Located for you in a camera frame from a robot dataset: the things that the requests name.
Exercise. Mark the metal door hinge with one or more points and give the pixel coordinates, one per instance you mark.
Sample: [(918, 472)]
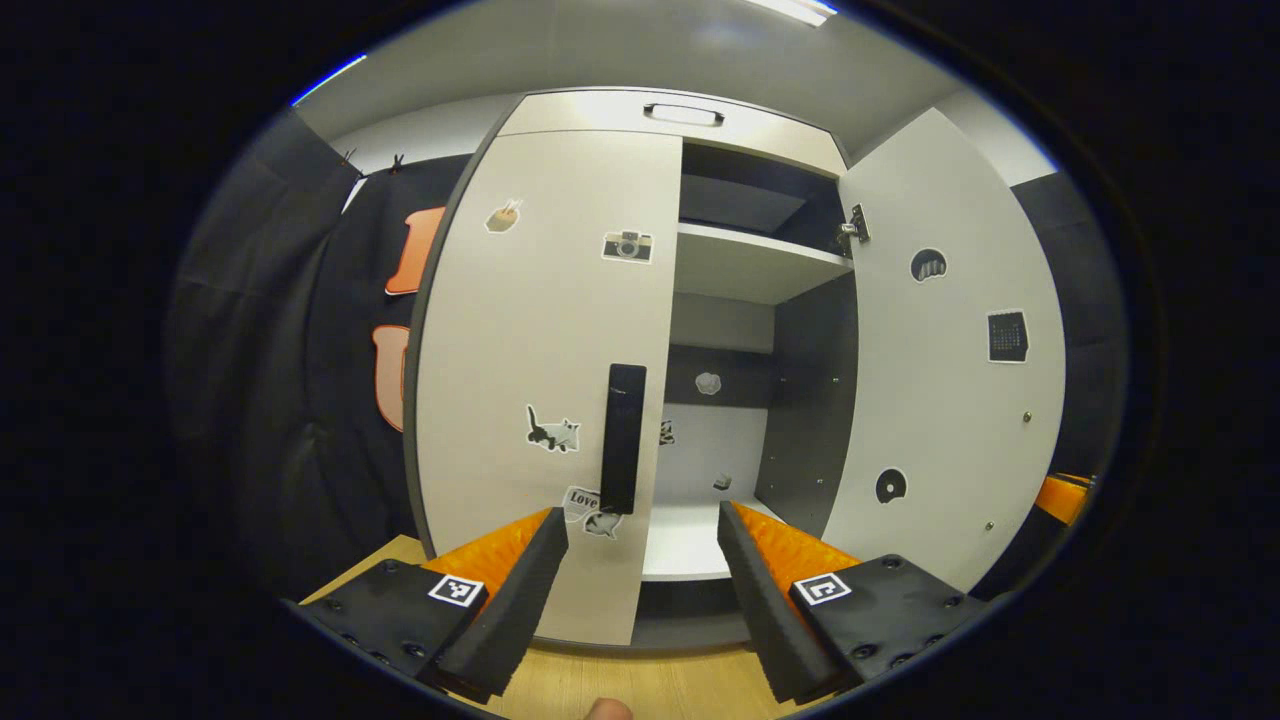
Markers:
[(857, 228)]

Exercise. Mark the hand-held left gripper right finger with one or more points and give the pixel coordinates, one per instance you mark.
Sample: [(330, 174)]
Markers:
[(765, 610)]

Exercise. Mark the white cabinet shelf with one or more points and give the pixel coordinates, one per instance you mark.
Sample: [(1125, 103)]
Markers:
[(685, 545), (750, 265)]

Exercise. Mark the beige cabinet drawer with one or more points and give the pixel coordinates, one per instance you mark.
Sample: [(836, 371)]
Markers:
[(600, 112)]

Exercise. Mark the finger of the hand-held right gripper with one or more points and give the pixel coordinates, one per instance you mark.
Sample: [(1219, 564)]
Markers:
[(1062, 497)]

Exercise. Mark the ceiling light panel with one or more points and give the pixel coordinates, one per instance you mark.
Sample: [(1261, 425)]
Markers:
[(795, 10)]

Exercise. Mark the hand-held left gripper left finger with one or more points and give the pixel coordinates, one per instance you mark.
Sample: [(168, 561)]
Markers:
[(520, 610)]

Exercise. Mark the beige cabinet door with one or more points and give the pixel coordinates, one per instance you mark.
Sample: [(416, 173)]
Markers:
[(530, 330), (950, 400)]

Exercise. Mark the grey double-door shoe cabinet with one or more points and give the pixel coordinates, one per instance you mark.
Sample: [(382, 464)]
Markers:
[(810, 400)]

